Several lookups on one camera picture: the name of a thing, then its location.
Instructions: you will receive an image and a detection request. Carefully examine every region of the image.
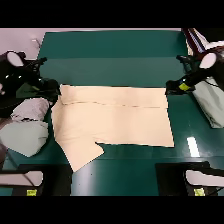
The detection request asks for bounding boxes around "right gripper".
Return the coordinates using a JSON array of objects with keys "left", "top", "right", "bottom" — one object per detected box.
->
[{"left": 165, "top": 78, "right": 195, "bottom": 97}]

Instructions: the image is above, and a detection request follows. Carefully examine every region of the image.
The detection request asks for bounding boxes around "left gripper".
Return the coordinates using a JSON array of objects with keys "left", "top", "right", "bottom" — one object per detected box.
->
[{"left": 40, "top": 78, "right": 62, "bottom": 101}]

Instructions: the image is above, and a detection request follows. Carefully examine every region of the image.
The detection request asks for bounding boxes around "beige T-shirt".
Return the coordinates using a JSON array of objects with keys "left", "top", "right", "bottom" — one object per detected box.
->
[{"left": 50, "top": 84, "right": 176, "bottom": 173}]

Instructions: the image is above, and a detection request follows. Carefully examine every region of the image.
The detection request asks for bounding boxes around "dark green garment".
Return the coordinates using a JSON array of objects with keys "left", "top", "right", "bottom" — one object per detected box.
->
[{"left": 15, "top": 82, "right": 44, "bottom": 100}]

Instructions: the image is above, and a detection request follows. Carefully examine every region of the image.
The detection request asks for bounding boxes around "lilac grey garment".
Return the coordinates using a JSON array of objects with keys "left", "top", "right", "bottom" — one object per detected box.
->
[{"left": 10, "top": 97, "right": 51, "bottom": 123}]

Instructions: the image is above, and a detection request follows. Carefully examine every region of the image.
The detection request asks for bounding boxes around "white garment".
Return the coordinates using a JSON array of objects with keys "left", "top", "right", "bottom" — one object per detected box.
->
[{"left": 192, "top": 77, "right": 224, "bottom": 130}]

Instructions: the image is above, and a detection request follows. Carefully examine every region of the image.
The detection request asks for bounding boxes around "striped garment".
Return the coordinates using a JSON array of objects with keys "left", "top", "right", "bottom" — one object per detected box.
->
[{"left": 181, "top": 28, "right": 224, "bottom": 56}]

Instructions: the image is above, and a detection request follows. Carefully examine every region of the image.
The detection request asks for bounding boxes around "pale green garment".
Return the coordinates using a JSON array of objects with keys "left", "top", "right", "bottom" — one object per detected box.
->
[{"left": 0, "top": 119, "right": 50, "bottom": 158}]

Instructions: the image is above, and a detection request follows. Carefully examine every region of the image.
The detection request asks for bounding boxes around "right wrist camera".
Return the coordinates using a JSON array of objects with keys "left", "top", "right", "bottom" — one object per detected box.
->
[{"left": 175, "top": 54, "right": 195, "bottom": 74}]

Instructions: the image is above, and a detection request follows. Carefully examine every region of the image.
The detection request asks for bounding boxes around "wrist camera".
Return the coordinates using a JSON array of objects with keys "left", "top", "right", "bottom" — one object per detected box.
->
[
  {"left": 30, "top": 56, "right": 49, "bottom": 74},
  {"left": 175, "top": 54, "right": 195, "bottom": 74}
]

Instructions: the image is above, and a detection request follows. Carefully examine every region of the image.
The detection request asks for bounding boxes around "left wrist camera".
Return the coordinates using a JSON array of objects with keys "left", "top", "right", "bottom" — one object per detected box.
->
[{"left": 30, "top": 56, "right": 49, "bottom": 74}]

